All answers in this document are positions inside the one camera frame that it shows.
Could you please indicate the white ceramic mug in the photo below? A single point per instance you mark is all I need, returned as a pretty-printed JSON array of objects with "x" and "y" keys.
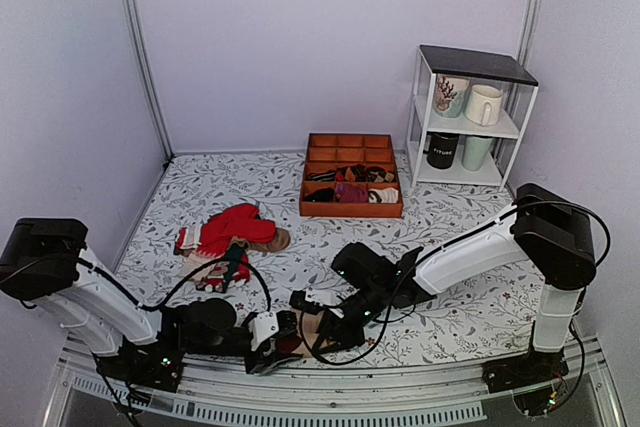
[{"x": 483, "y": 105}]

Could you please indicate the orange wooden divider box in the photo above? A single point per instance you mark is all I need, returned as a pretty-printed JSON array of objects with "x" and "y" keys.
[{"x": 329, "y": 151}]

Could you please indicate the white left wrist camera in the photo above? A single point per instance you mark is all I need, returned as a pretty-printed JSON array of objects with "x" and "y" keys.
[{"x": 262, "y": 327}]

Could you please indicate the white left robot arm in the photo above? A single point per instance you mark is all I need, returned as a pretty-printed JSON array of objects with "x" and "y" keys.
[{"x": 47, "y": 262}]

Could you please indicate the aluminium corner post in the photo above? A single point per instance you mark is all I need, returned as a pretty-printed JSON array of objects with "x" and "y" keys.
[
  {"x": 530, "y": 21},
  {"x": 135, "y": 28}
]

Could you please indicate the brown sock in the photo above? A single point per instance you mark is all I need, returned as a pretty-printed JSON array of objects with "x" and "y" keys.
[{"x": 280, "y": 242}]

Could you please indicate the striped beige knitted sock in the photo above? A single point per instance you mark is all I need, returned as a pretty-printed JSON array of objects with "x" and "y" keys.
[{"x": 300, "y": 331}]

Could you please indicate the black tumbler cup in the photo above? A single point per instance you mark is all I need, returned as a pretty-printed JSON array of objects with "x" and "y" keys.
[{"x": 441, "y": 150}]

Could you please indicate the white shelf black top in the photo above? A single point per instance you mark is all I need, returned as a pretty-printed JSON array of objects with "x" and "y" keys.
[{"x": 503, "y": 72}]

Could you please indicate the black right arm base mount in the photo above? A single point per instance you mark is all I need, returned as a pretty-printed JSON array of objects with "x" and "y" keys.
[{"x": 523, "y": 370}]

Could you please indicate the floral patterned table cloth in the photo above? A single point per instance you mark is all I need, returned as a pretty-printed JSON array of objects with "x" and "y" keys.
[{"x": 486, "y": 316}]

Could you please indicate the dark brown socks in box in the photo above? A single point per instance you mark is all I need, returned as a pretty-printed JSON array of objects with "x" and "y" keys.
[{"x": 362, "y": 173}]

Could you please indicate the right aluminium corner post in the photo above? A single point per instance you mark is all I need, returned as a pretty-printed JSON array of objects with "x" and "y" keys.
[{"x": 530, "y": 21}]

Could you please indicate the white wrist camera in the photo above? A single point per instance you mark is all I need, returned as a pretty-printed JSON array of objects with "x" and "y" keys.
[
  {"x": 262, "y": 327},
  {"x": 322, "y": 298}
]

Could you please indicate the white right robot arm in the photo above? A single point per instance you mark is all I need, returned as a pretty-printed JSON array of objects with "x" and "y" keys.
[{"x": 550, "y": 232}]

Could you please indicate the red sock pile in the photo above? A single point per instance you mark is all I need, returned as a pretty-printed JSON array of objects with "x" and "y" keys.
[{"x": 200, "y": 243}]

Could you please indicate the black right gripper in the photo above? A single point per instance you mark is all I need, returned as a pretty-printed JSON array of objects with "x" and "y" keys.
[{"x": 334, "y": 330}]

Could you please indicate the black striped socks in box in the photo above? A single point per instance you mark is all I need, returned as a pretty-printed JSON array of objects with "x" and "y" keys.
[{"x": 319, "y": 187}]

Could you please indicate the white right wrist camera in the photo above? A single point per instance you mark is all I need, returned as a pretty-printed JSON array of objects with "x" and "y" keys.
[{"x": 322, "y": 298}]

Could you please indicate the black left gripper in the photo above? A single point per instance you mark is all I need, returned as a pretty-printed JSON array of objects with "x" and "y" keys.
[{"x": 261, "y": 365}]

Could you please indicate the floral patterned mug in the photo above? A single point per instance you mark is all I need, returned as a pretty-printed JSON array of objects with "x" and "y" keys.
[{"x": 451, "y": 94}]

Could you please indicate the purple socks in box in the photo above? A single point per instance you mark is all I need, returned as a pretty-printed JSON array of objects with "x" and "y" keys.
[{"x": 351, "y": 193}]

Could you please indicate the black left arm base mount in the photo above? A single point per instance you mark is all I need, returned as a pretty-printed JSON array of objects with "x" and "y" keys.
[{"x": 157, "y": 366}]

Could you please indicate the pale green tumbler cup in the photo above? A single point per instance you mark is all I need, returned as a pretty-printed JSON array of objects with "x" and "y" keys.
[{"x": 475, "y": 151}]

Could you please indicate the left aluminium corner post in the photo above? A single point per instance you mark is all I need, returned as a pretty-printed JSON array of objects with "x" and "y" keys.
[{"x": 135, "y": 28}]

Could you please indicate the white brown socks in box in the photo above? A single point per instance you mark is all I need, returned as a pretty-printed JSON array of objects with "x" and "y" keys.
[{"x": 388, "y": 195}]

